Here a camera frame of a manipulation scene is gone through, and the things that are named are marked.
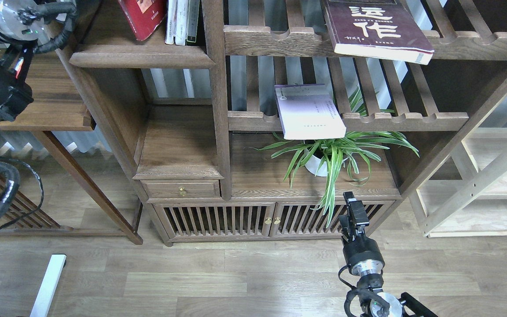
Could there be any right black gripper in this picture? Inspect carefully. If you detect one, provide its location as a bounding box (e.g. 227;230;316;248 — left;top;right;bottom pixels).
339;191;385;276

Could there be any dark maroon book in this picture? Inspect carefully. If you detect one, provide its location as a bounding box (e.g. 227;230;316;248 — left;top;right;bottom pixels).
322;0;434;65

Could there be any red paperback book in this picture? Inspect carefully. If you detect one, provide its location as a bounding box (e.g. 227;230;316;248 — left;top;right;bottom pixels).
118;0;167;41

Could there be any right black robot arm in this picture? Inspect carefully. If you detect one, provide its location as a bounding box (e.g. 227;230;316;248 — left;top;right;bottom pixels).
338;192;435;317

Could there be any white plant pot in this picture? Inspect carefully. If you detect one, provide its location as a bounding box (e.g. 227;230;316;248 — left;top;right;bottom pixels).
305;150;328;177

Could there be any green spider plant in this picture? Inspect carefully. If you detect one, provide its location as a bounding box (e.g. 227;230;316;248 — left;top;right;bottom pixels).
253;87;420;228

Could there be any pale lavender book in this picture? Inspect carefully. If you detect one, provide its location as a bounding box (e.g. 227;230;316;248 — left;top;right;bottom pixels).
274;84;346;140

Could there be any dark wooden bookshelf cabinet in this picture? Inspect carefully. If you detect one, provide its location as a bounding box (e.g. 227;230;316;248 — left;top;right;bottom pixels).
58;0;507;246

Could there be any grey dark upright book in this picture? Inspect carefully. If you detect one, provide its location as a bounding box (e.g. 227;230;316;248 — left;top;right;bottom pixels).
186;0;201;45

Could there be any white striped upright book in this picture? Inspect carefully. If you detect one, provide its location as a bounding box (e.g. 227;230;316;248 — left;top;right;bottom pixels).
175;0;190;46

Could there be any white base bar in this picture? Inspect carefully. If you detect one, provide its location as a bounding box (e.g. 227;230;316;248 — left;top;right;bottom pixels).
30;254;66;317

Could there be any dark slatted wooden rack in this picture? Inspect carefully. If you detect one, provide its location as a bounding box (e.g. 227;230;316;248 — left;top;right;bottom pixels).
0;157;80;235

